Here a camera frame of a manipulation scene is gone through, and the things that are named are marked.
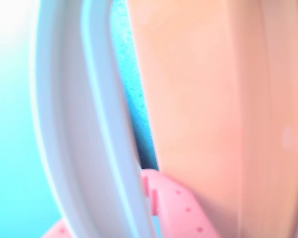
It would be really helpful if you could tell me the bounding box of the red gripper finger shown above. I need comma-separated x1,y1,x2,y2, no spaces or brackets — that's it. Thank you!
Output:
140,168,222,238
41,218,74,238

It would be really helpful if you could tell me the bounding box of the white plate rim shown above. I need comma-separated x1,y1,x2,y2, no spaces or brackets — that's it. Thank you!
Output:
29,0,157,238

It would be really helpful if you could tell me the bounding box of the orange first aid box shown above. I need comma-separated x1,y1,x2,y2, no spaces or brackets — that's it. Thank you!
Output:
127,0,298,238

